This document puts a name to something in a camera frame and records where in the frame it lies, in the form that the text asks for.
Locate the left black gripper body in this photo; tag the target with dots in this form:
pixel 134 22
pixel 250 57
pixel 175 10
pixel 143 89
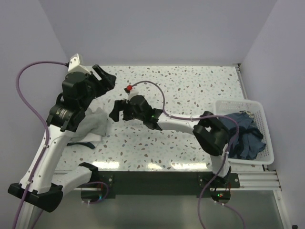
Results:
pixel 91 94

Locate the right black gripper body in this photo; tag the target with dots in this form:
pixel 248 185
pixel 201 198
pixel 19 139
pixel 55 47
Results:
pixel 139 116

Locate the grey tank top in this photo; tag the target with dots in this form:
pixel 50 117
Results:
pixel 94 122

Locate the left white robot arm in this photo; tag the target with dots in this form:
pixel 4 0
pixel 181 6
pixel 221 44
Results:
pixel 37 187

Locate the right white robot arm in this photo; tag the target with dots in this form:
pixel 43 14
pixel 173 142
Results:
pixel 208 130

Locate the white folded tank top stack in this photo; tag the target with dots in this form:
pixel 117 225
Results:
pixel 90 141

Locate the dark blue tank tops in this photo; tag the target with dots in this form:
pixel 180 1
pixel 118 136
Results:
pixel 249 143

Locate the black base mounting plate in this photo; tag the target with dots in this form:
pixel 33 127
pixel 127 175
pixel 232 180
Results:
pixel 146 183

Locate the white plastic basket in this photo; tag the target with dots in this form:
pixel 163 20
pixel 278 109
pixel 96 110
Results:
pixel 226 106

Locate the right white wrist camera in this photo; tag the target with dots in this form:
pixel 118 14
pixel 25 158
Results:
pixel 131 92

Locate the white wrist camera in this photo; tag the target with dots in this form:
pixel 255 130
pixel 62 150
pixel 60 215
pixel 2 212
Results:
pixel 131 92
pixel 76 65

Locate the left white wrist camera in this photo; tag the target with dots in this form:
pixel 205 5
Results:
pixel 76 65

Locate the aluminium front rail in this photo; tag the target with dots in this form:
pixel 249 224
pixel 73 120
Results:
pixel 264 180

